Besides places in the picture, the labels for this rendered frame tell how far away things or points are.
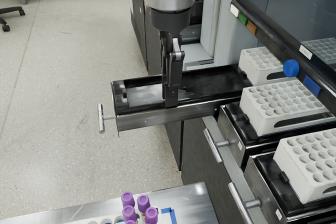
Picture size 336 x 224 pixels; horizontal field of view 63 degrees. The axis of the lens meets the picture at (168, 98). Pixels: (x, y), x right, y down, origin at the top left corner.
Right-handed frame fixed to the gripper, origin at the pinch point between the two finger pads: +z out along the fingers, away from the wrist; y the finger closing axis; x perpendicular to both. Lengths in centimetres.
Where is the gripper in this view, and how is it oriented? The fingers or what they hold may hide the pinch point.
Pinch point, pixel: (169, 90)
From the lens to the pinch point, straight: 64.0
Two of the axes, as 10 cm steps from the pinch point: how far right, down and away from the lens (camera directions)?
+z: 0.0, 7.6, 6.5
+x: -9.7, 1.5, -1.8
